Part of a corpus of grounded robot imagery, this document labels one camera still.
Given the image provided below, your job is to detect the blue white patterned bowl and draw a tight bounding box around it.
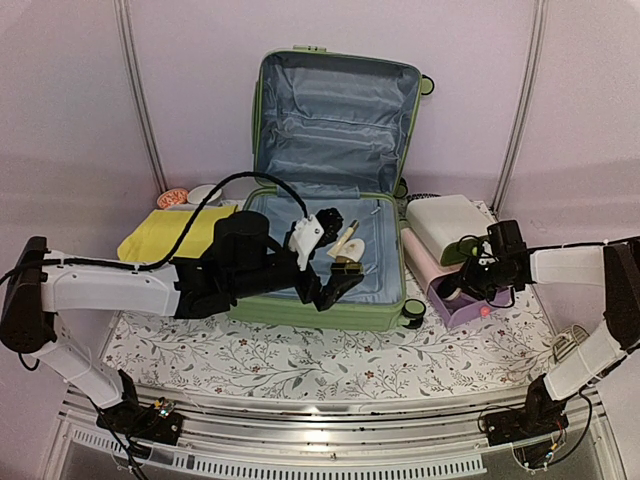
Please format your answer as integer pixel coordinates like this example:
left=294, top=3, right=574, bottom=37
left=406, top=193, right=441, bottom=203

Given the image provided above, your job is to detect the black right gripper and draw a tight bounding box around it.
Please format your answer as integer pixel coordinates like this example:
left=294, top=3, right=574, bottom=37
left=453, top=255, right=516, bottom=302

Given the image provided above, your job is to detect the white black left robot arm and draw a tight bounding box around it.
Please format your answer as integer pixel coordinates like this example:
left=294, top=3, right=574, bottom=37
left=1, top=208, right=364, bottom=444

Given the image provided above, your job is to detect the right aluminium wall post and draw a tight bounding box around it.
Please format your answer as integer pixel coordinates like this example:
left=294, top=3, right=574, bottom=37
left=490, top=0, right=548, bottom=217

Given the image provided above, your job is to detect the red patterned ceramic bowl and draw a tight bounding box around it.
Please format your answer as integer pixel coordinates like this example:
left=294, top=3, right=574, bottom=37
left=156, top=188, right=189, bottom=210

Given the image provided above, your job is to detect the green hard-shell suitcase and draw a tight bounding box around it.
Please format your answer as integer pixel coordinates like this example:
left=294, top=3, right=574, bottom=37
left=230, top=48, right=434, bottom=331

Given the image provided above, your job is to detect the black gold rectangular case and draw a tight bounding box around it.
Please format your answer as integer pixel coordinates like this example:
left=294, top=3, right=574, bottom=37
left=330, top=262, right=363, bottom=275

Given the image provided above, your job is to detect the black round object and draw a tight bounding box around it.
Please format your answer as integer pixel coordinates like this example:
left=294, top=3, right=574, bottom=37
left=436, top=277, right=462, bottom=302

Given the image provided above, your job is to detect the yellow garment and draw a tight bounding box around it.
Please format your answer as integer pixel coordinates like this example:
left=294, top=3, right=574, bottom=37
left=117, top=205, right=237, bottom=263

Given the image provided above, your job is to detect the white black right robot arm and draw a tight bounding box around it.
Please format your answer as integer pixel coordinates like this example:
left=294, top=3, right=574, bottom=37
left=452, top=220, right=639, bottom=445

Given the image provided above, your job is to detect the left aluminium wall post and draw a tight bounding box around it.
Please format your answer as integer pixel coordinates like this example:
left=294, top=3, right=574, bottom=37
left=113, top=0, right=168, bottom=194

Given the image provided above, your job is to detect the aluminium front rail frame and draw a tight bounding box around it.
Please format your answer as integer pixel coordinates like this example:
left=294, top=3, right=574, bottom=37
left=54, top=384, right=616, bottom=476

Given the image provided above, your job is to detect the white green purple drawer box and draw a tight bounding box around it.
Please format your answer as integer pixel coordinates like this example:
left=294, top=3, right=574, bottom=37
left=401, top=194, right=513, bottom=329

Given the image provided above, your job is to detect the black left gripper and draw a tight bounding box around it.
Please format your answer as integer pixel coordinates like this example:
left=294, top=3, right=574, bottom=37
left=229, top=245, right=365, bottom=310

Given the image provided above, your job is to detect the floral patterned table cloth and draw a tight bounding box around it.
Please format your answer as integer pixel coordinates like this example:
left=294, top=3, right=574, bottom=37
left=103, top=290, right=553, bottom=402

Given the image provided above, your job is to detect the aluminium wall post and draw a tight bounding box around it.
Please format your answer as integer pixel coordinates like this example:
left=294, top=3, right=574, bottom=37
left=490, top=0, right=548, bottom=217
left=113, top=0, right=168, bottom=194

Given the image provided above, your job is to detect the slim cream cosmetic tube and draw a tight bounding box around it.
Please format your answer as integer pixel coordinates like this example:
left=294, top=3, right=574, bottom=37
left=331, top=220, right=359, bottom=256

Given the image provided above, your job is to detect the white ceramic bowl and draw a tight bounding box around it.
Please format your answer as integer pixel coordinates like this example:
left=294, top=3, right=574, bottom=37
left=187, top=184, right=223, bottom=206

